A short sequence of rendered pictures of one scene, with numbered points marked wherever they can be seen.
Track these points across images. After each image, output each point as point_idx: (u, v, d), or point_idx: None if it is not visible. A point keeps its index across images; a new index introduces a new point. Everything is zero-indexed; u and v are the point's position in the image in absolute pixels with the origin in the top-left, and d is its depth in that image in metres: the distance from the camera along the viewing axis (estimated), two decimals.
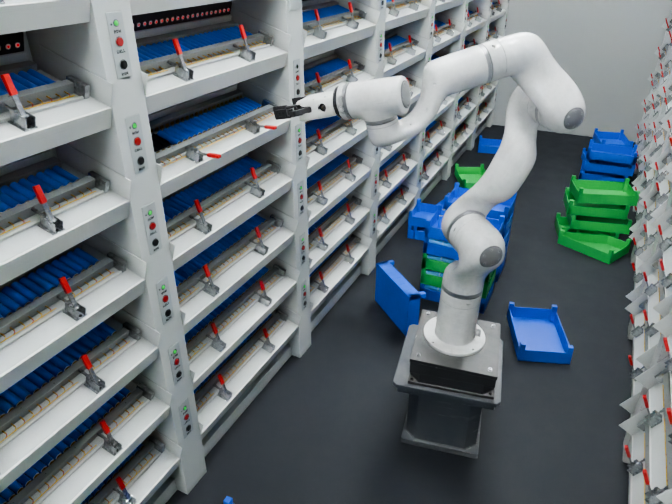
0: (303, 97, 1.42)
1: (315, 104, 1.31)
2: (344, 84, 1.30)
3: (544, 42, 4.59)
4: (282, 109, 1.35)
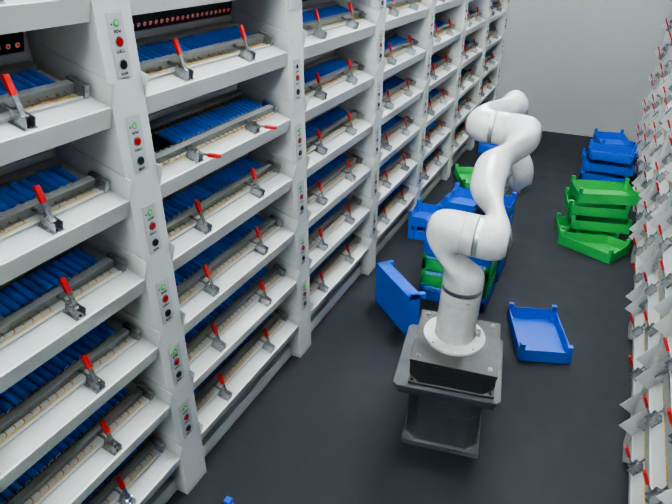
0: None
1: None
2: None
3: (544, 42, 4.59)
4: (476, 209, 2.31)
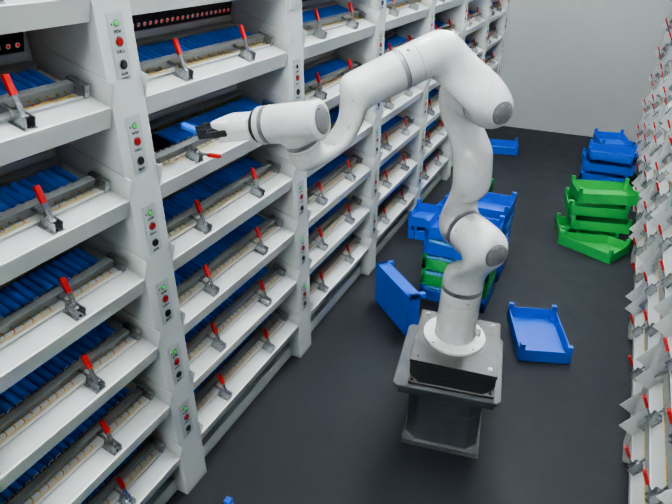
0: (211, 137, 1.31)
1: None
2: None
3: (544, 42, 4.59)
4: None
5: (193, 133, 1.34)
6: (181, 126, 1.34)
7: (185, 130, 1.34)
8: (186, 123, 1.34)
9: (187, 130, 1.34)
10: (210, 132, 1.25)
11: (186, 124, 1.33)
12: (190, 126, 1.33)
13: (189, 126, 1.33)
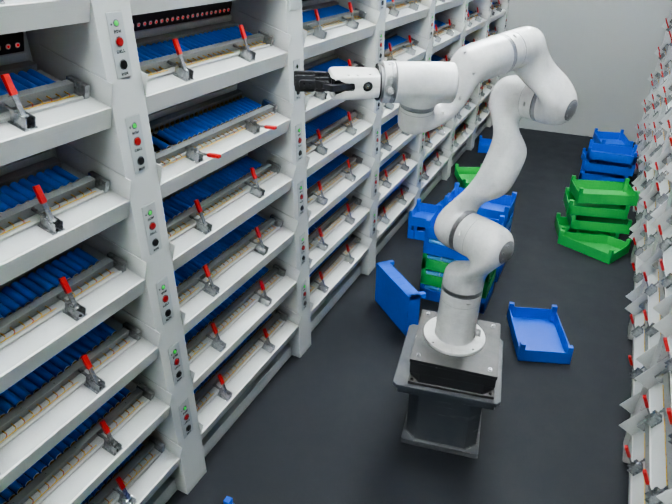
0: (311, 71, 1.15)
1: (361, 82, 1.11)
2: (390, 62, 1.13)
3: None
4: (310, 80, 1.11)
5: (158, 140, 1.40)
6: (151, 135, 1.42)
7: (152, 136, 1.41)
8: (153, 141, 1.42)
9: (154, 137, 1.40)
10: (329, 77, 1.20)
11: (154, 140, 1.42)
12: (158, 142, 1.42)
13: (158, 141, 1.42)
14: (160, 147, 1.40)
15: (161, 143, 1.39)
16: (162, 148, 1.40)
